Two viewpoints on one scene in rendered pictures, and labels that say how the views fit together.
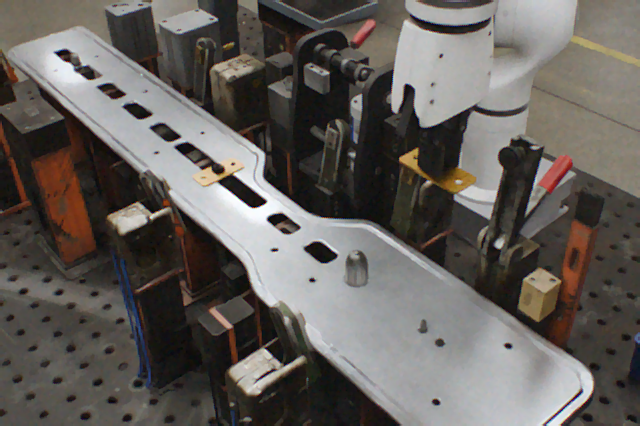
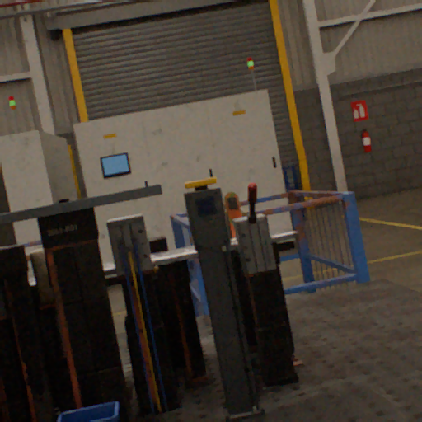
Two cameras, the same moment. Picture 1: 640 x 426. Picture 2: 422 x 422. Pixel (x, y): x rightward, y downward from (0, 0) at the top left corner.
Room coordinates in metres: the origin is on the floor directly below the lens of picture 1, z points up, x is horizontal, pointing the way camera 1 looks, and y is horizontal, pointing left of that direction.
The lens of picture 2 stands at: (2.49, -1.03, 1.18)
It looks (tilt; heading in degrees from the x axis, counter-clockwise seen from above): 3 degrees down; 125
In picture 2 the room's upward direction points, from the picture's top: 11 degrees counter-clockwise
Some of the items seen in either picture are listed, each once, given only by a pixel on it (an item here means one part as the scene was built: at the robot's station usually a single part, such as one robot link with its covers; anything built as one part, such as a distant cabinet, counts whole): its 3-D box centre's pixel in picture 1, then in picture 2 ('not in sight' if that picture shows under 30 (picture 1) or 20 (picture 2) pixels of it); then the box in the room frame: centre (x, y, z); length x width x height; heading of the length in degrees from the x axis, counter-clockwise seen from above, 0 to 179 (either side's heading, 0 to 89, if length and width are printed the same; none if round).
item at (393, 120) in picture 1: (404, 224); not in sight; (0.98, -0.14, 0.91); 0.07 x 0.05 x 0.42; 129
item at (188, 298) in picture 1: (202, 223); (41, 346); (1.08, 0.22, 0.84); 0.17 x 0.06 x 0.29; 129
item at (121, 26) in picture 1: (142, 78); (264, 298); (1.59, 0.41, 0.88); 0.11 x 0.10 x 0.36; 129
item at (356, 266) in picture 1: (356, 269); not in sight; (0.76, -0.05, 1.02); 0.03 x 0.03 x 0.07
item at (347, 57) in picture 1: (351, 177); not in sight; (1.07, -0.06, 0.94); 0.18 x 0.13 x 0.49; 39
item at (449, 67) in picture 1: (446, 58); not in sight; (0.66, -0.13, 1.38); 0.10 x 0.07 x 0.11; 129
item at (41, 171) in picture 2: not in sight; (44, 195); (-5.39, 6.51, 1.22); 2.40 x 0.54 x 2.45; 127
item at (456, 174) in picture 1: (437, 166); not in sight; (0.66, -0.13, 1.25); 0.08 x 0.04 x 0.01; 39
